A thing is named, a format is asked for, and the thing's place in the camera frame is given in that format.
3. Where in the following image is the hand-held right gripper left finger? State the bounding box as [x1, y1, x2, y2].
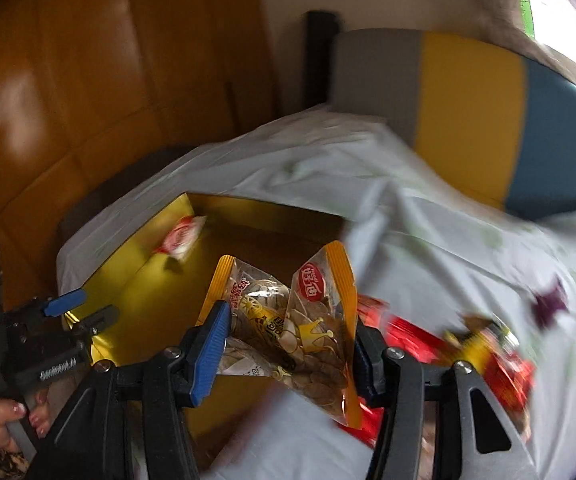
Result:
[28, 300, 233, 480]

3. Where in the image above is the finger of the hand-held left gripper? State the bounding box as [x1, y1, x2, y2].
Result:
[70, 305, 121, 337]
[38, 288, 89, 319]

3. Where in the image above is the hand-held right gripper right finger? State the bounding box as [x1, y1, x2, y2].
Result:
[352, 321, 539, 480]

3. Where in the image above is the plain red snack packet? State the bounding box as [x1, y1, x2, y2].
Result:
[353, 294, 466, 448]

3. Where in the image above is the clear orange-edged seed packet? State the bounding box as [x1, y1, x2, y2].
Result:
[195, 254, 296, 378]
[268, 240, 365, 430]

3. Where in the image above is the gold cardboard box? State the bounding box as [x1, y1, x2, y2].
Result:
[62, 191, 359, 463]

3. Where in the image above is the red and white snack packet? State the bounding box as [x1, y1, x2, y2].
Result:
[153, 214, 209, 262]

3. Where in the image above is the person's left hand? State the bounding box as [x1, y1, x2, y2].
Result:
[0, 391, 57, 453]

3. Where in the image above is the red and yellow snack packet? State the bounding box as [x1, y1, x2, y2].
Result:
[443, 314, 539, 441]

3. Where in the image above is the purple wrapped candy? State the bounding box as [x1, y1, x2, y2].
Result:
[529, 280, 570, 331]

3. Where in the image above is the brown wooden wardrobe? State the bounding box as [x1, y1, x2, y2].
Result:
[0, 0, 279, 306]

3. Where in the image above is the grey yellow blue headboard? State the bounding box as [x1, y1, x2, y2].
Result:
[329, 29, 576, 221]

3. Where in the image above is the beige curtain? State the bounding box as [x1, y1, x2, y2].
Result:
[455, 0, 576, 86]

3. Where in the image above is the black post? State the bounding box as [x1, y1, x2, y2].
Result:
[302, 10, 343, 111]

